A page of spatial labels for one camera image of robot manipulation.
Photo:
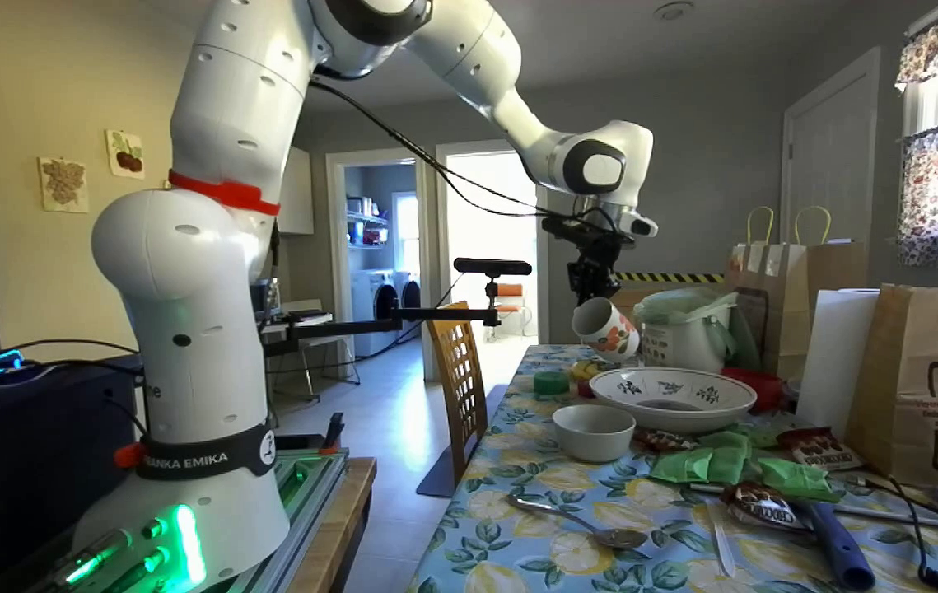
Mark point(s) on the white bin with green bag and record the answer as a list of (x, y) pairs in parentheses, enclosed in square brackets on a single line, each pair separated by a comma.
[(683, 333)]

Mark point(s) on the black computer case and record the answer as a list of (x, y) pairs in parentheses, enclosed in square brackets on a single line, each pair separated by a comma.
[(24, 478)]

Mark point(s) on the wall picture with grapes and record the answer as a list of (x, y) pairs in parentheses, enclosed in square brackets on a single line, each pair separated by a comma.
[(63, 184)]

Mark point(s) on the red container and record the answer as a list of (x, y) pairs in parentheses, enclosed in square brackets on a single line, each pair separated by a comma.
[(757, 387)]

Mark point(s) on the white mug with floral print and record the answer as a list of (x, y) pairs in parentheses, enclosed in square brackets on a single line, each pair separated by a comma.
[(610, 333)]

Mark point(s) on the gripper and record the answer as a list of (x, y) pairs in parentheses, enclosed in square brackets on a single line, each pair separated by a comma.
[(594, 265)]

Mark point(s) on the lemon print tablecloth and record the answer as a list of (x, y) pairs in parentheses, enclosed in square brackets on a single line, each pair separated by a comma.
[(518, 511)]

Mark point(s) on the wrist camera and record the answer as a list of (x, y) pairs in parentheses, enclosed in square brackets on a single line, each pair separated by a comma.
[(584, 228)]

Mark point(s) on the white pen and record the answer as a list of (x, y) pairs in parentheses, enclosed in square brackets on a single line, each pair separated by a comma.
[(888, 515)]

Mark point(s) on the row of paper shopping bags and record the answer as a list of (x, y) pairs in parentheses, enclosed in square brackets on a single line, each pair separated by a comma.
[(790, 296)]

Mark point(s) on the paper towel roll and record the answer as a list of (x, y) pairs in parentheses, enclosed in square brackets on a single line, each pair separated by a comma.
[(835, 362)]

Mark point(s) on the yellow black caution tape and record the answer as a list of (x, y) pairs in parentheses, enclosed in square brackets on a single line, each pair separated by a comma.
[(670, 277)]

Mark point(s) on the orange chair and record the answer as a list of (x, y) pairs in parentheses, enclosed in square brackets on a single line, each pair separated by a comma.
[(511, 296)]

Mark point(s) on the laundry room shelf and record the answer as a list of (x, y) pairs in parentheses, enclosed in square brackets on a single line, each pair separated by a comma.
[(366, 222)]

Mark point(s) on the wooden chair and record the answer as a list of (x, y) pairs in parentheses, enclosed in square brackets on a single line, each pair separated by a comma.
[(460, 379)]

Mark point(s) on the row of washing machines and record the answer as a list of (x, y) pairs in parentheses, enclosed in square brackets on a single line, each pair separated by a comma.
[(370, 305)]

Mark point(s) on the black clamp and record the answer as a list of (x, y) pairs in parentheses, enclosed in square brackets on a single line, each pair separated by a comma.
[(333, 432)]

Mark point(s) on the white wall cabinet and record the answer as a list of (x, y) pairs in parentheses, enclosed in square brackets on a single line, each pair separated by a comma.
[(297, 189)]

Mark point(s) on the smoke detector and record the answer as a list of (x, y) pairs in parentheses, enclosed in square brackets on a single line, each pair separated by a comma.
[(673, 10)]

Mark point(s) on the brown chocolate packet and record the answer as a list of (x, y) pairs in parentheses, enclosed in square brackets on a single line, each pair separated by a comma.
[(662, 441), (818, 449), (761, 504)]

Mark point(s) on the white door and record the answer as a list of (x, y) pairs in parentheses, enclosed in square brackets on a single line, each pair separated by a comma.
[(831, 165)]

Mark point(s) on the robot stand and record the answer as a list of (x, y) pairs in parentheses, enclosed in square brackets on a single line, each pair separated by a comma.
[(337, 519)]

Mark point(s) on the brown paper takeaway bag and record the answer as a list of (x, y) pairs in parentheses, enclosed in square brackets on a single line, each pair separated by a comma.
[(930, 387)]

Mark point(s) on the small table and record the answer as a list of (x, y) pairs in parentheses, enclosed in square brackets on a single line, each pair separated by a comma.
[(304, 321)]

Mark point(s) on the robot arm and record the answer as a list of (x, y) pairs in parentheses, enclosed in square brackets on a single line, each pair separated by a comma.
[(205, 272)]

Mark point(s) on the white plastic knife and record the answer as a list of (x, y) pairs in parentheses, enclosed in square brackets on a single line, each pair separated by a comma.
[(720, 539)]

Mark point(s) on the small white bowl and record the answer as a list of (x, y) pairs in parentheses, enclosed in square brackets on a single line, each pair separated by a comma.
[(594, 432)]

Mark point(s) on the yellow small object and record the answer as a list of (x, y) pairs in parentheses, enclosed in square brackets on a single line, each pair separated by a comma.
[(585, 371)]

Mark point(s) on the camera on mount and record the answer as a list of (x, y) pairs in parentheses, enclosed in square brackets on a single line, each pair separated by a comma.
[(492, 267)]

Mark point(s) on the wall picture with cherries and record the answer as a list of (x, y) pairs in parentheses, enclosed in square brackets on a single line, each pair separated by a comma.
[(125, 154)]

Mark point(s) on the green round lid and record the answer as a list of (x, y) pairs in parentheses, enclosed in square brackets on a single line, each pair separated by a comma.
[(551, 384)]

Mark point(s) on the large white patterned bowl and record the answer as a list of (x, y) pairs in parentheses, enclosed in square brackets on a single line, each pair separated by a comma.
[(674, 395)]

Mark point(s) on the metal spoon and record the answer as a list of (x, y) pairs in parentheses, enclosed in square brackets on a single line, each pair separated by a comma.
[(600, 535)]

